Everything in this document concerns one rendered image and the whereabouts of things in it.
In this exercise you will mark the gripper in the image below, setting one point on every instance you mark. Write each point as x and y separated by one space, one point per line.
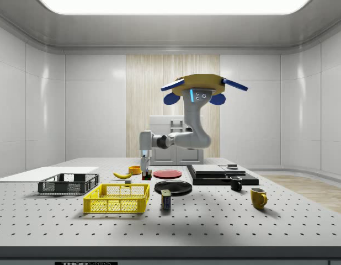
145 161

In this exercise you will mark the puzzle cube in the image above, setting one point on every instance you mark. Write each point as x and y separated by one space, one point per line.
147 175

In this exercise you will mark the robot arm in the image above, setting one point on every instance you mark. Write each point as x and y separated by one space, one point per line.
194 121

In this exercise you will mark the yellow bowl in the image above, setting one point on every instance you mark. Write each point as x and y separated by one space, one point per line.
135 170

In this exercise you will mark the red plate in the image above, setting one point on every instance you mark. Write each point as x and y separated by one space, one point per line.
167 174

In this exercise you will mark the banana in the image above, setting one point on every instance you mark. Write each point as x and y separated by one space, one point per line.
122 175

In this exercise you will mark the white cabinet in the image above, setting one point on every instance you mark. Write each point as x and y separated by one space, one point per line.
159 124

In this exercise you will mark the black plate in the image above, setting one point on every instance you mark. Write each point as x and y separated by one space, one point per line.
176 187

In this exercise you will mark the flat-sided can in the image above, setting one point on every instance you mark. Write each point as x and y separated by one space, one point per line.
166 200

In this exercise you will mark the yellow basket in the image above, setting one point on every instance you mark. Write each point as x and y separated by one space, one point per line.
115 205

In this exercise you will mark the black stove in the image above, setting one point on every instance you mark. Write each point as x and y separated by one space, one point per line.
214 172

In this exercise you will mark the dark grey basket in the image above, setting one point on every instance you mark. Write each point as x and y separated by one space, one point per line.
63 187

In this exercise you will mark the black mug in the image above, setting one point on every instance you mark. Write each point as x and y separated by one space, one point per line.
235 184

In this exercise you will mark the white board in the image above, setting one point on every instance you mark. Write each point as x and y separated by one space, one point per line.
46 172

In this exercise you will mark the yellow mug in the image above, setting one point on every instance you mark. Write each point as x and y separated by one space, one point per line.
258 198

